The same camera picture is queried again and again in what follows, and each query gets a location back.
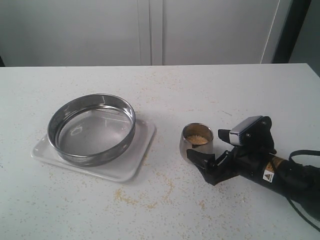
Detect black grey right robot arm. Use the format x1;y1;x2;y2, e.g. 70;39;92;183
186;115;320;220

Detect stainless steel cup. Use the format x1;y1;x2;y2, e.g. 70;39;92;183
179;122;214;163

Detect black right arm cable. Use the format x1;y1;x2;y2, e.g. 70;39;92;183
284;149;320;233

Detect white cabinet with doors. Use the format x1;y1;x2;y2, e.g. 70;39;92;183
0;0;292;67

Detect pile of beige sand grains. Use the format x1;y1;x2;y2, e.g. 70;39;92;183
186;135;209;145

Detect round steel mesh sieve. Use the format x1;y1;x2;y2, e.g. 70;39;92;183
47;93;136;167

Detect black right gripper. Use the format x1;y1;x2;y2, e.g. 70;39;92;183
186;116;276;186

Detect white rectangular plastic tray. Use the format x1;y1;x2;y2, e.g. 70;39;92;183
31;119;156;183

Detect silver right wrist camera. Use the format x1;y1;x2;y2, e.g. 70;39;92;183
229;115;263;146

